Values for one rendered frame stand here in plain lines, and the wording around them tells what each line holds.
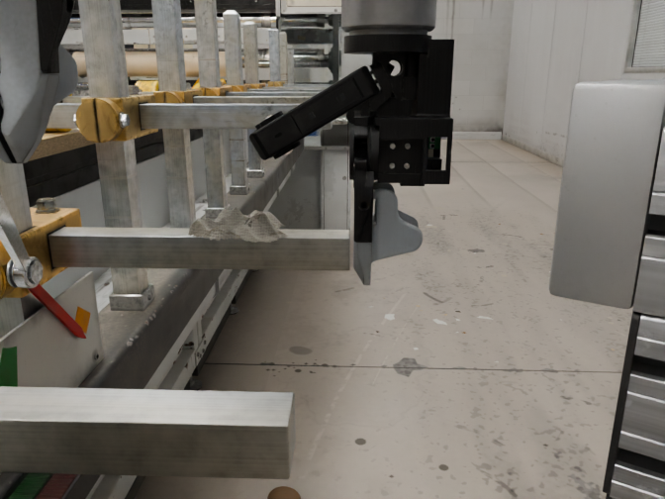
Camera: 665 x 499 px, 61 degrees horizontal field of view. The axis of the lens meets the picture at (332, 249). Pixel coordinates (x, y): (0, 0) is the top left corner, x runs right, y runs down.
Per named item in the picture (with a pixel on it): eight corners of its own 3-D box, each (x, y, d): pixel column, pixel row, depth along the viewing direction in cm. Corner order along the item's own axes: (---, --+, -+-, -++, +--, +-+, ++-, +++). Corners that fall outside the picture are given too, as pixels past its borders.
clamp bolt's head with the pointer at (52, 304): (103, 327, 58) (35, 250, 45) (96, 350, 56) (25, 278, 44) (85, 327, 58) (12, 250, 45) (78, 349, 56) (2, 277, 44)
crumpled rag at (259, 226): (294, 223, 54) (293, 198, 54) (285, 243, 48) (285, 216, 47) (202, 222, 55) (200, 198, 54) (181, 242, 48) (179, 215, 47)
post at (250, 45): (263, 189, 175) (256, 22, 161) (261, 191, 172) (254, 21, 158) (251, 189, 175) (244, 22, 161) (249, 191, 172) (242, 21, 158)
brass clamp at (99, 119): (162, 132, 79) (159, 94, 77) (125, 143, 66) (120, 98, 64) (119, 132, 79) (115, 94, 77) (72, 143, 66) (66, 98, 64)
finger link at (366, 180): (372, 248, 46) (374, 138, 44) (353, 247, 46) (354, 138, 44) (370, 232, 51) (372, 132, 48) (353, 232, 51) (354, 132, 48)
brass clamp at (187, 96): (207, 118, 103) (205, 89, 101) (186, 125, 90) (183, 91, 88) (173, 118, 103) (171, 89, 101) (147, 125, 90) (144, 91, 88)
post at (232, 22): (248, 206, 151) (239, 11, 137) (245, 209, 148) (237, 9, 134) (236, 206, 151) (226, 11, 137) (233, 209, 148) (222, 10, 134)
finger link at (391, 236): (422, 296, 49) (427, 191, 46) (352, 296, 49) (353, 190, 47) (418, 284, 52) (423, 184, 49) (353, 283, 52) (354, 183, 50)
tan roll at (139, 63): (331, 76, 299) (331, 51, 295) (330, 76, 287) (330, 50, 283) (63, 76, 304) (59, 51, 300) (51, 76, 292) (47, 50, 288)
